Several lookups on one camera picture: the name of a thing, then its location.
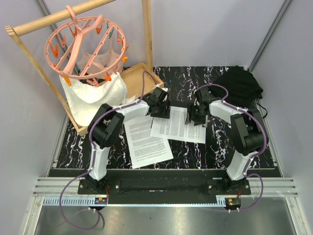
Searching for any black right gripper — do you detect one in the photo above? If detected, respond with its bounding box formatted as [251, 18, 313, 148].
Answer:
[185, 103, 207, 126]

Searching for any printed paper sheet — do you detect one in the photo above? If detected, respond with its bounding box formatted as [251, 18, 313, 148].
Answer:
[124, 116, 173, 169]
[151, 106, 206, 144]

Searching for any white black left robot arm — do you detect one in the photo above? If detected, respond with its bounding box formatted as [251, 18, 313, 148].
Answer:
[85, 87, 171, 194]

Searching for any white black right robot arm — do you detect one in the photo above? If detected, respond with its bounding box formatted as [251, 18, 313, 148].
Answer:
[185, 86, 268, 194]

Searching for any black marble pattern mat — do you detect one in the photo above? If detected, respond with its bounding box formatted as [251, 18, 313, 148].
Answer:
[48, 66, 281, 177]

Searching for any black cloth bundle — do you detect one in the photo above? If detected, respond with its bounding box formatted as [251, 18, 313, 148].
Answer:
[209, 66, 263, 107]

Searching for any sheer pink mesh garment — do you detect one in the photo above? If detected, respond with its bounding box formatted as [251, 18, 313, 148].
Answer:
[77, 39, 119, 74]

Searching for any white towel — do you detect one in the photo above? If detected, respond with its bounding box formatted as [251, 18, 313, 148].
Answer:
[59, 73, 141, 127]

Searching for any pink round clip hanger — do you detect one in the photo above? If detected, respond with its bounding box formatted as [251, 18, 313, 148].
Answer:
[45, 5, 129, 87]

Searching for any wooden drying rack frame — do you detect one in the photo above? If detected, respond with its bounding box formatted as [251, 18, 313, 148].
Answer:
[5, 0, 164, 136]

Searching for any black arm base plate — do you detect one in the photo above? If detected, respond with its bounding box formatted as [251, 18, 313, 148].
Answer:
[78, 169, 251, 196]

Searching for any aluminium rail frame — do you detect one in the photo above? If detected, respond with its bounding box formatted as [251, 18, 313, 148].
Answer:
[24, 165, 311, 235]

